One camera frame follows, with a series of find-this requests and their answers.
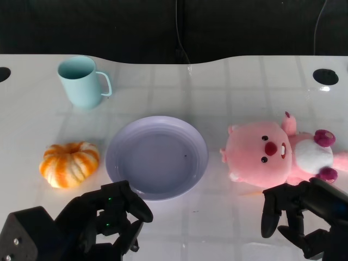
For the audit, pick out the orange white striped pumpkin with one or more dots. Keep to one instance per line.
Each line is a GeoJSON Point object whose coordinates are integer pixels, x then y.
{"type": "Point", "coordinates": [68, 166]}

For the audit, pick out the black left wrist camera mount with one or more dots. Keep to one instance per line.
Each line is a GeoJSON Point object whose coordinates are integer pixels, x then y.
{"type": "Point", "coordinates": [21, 231]}

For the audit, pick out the black table grommet hole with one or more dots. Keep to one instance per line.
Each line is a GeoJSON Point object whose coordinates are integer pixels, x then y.
{"type": "Point", "coordinates": [325, 76]}
{"type": "Point", "coordinates": [4, 74]}

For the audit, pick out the black backdrop curtain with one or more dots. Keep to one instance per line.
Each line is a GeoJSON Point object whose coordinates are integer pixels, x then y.
{"type": "Point", "coordinates": [108, 27]}

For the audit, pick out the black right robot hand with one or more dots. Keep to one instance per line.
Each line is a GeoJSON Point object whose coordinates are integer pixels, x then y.
{"type": "Point", "coordinates": [320, 201]}

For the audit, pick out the light blue mug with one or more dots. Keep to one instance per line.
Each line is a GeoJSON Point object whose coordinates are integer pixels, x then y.
{"type": "Point", "coordinates": [81, 89]}

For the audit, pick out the lavender round plate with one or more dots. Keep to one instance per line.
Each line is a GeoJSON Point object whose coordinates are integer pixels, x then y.
{"type": "Point", "coordinates": [157, 157]}

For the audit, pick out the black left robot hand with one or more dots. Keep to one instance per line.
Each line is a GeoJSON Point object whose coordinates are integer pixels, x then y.
{"type": "Point", "coordinates": [81, 217]}

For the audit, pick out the pink plush doll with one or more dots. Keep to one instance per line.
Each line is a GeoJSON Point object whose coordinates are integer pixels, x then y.
{"type": "Point", "coordinates": [255, 155]}

